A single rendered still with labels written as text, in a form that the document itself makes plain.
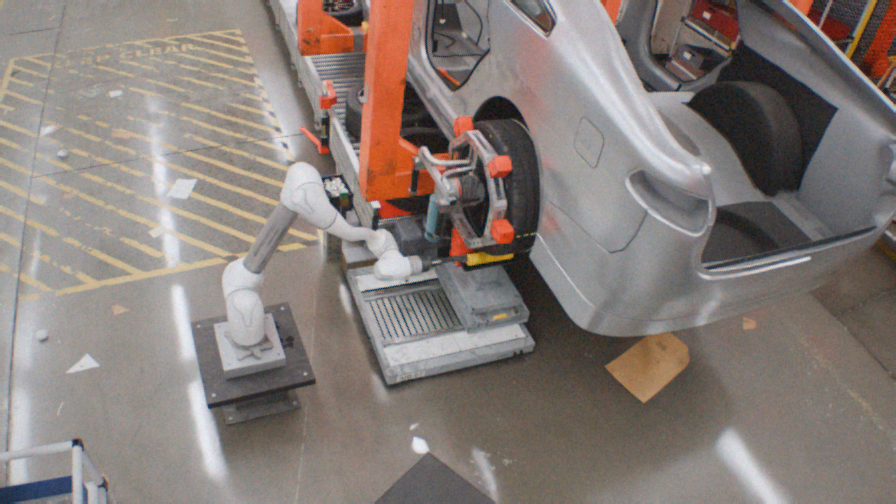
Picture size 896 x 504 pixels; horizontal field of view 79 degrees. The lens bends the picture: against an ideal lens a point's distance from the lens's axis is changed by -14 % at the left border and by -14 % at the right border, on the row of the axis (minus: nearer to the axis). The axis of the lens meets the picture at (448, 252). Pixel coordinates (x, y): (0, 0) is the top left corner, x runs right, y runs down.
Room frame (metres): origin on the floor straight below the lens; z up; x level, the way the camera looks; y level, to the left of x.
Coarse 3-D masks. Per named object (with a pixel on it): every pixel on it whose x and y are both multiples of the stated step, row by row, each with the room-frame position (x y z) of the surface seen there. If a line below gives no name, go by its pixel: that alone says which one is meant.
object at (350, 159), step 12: (300, 60) 4.78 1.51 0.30; (300, 72) 4.78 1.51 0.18; (312, 72) 4.40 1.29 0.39; (312, 84) 4.34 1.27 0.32; (336, 120) 3.71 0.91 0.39; (336, 132) 3.61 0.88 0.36; (336, 144) 3.59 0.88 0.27; (348, 144) 3.43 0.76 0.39; (348, 156) 3.31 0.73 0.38; (348, 168) 3.30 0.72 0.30; (360, 192) 3.04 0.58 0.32; (372, 204) 2.84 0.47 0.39; (372, 216) 2.81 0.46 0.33
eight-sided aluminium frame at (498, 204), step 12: (468, 132) 2.56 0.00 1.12; (456, 144) 2.64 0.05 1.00; (468, 144) 2.66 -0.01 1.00; (480, 144) 2.47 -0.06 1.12; (456, 156) 2.72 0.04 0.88; (480, 156) 2.42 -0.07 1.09; (492, 156) 2.39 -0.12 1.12; (456, 168) 2.70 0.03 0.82; (492, 180) 2.31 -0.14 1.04; (492, 192) 2.28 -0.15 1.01; (504, 192) 2.30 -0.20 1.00; (492, 204) 2.25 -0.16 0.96; (504, 204) 2.26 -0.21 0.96; (456, 216) 2.57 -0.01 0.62; (492, 216) 2.24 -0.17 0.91; (456, 228) 2.51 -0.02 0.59; (468, 228) 2.49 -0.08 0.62; (468, 240) 2.39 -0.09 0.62; (480, 240) 2.29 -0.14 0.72; (492, 240) 2.25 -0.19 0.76
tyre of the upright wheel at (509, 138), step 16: (480, 128) 2.63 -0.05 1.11; (496, 128) 2.54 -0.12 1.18; (512, 128) 2.57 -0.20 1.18; (496, 144) 2.48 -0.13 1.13; (512, 144) 2.45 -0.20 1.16; (528, 144) 2.48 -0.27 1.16; (512, 160) 2.37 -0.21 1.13; (528, 160) 2.41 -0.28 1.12; (512, 176) 2.32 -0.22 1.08; (528, 176) 2.34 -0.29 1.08; (512, 192) 2.29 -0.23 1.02; (528, 192) 2.30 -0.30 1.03; (464, 208) 2.64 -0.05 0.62; (512, 208) 2.26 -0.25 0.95; (528, 208) 2.27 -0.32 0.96; (512, 224) 2.24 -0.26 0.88; (528, 224) 2.26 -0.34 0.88; (512, 240) 2.23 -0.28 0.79; (528, 240) 2.28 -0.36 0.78
